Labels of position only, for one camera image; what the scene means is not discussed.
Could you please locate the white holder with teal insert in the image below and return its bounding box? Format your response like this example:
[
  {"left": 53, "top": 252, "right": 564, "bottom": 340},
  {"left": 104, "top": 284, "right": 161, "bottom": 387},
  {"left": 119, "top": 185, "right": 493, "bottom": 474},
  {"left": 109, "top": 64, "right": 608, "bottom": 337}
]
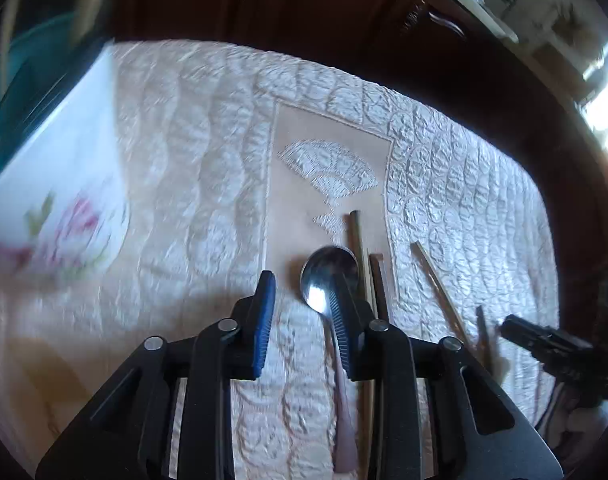
[{"left": 0, "top": 10, "right": 131, "bottom": 281}]

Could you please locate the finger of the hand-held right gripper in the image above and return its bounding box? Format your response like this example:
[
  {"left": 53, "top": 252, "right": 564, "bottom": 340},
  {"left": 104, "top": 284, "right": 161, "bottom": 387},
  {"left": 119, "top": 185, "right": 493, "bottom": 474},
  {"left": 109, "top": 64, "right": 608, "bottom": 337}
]
[
  {"left": 526, "top": 342, "right": 608, "bottom": 408},
  {"left": 500, "top": 314, "right": 602, "bottom": 361}
]

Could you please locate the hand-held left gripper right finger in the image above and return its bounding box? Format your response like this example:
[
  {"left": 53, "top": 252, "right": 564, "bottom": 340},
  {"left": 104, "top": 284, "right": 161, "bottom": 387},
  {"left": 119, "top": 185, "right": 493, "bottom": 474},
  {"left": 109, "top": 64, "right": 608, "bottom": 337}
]
[{"left": 326, "top": 276, "right": 562, "bottom": 480}]

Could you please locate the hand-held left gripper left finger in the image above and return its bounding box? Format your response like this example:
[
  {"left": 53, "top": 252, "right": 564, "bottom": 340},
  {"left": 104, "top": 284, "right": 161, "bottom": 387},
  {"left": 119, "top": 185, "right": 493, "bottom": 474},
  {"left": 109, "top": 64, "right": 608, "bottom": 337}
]
[{"left": 36, "top": 271, "right": 276, "bottom": 480}]

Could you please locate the quilted white tablecloth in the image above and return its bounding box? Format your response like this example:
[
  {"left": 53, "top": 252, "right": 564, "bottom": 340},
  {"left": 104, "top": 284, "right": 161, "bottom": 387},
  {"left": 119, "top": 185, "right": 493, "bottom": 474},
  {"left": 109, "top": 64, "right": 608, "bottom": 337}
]
[{"left": 0, "top": 40, "right": 560, "bottom": 480}]

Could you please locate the metal spoon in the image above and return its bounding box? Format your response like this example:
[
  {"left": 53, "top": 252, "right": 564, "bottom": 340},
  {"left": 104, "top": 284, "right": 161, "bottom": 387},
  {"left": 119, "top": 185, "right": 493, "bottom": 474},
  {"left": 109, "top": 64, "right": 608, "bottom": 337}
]
[{"left": 300, "top": 246, "right": 359, "bottom": 475}]

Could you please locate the speckled stone countertop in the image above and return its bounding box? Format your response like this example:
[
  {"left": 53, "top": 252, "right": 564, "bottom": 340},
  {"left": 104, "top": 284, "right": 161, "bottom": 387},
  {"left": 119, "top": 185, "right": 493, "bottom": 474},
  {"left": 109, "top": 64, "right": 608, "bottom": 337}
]
[{"left": 399, "top": 0, "right": 521, "bottom": 45}]

